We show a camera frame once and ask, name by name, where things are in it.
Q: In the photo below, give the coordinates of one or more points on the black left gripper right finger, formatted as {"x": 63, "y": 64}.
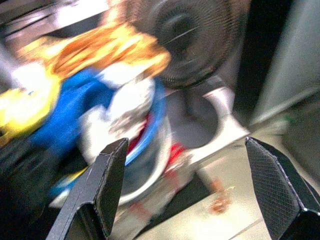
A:
{"x": 272, "y": 182}

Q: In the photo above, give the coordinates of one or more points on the black electric fan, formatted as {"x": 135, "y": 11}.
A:
{"x": 190, "y": 40}

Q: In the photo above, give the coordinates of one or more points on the orange cloth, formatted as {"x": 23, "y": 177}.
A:
{"x": 105, "y": 50}

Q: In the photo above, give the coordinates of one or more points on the blue cloth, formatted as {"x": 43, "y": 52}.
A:
{"x": 75, "y": 105}

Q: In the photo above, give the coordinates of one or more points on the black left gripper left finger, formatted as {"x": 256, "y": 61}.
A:
{"x": 100, "y": 180}

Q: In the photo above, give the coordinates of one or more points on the white laundry basin blue rim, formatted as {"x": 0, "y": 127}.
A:
{"x": 147, "y": 162}

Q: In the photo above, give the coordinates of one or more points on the white patterned cloth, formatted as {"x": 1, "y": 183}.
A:
{"x": 130, "y": 105}

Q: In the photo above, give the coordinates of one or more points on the yellow cloth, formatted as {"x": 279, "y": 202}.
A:
{"x": 22, "y": 110}

